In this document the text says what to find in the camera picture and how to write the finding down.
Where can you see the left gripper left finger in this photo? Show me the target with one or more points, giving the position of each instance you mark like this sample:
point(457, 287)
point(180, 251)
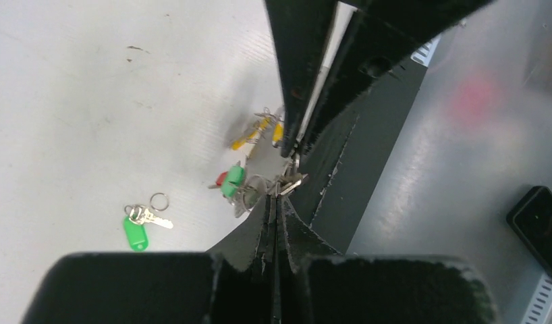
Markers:
point(154, 287)

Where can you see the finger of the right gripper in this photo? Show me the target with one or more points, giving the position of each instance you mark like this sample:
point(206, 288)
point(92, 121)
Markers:
point(379, 36)
point(301, 30)

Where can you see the green tagged key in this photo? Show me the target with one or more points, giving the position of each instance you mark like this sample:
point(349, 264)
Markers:
point(136, 217)

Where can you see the black phone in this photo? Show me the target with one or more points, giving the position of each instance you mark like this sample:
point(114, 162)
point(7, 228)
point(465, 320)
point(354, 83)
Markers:
point(531, 220)

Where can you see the large keyring with keys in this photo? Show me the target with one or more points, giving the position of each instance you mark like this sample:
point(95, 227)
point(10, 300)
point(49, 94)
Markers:
point(261, 170)

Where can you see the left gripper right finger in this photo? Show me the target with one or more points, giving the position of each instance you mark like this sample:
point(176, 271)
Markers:
point(321, 285)

